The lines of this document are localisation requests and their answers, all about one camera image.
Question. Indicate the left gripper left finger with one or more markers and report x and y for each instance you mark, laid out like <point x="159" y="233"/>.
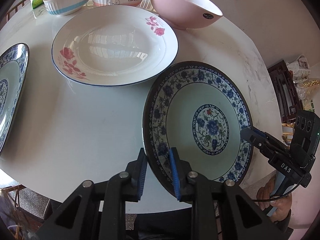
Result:
<point x="137" y="171"/>

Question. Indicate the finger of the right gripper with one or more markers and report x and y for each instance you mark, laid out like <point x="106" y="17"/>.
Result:
<point x="253" y="136"/>

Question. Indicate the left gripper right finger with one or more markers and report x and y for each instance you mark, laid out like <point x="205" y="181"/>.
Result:
<point x="179" y="170"/>

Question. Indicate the white plate pink roses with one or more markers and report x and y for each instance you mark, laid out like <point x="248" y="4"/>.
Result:
<point x="114" y="45"/>

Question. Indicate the pink bowl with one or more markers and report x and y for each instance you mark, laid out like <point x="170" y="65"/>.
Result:
<point x="184" y="14"/>

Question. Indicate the right hand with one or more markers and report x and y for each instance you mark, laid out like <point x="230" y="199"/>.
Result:
<point x="281" y="217"/>

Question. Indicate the dark wooden chair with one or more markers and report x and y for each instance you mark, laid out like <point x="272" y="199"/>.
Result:
<point x="288" y="101"/>

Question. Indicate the snack bags pile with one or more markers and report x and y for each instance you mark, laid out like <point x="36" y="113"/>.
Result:
<point x="306" y="87"/>

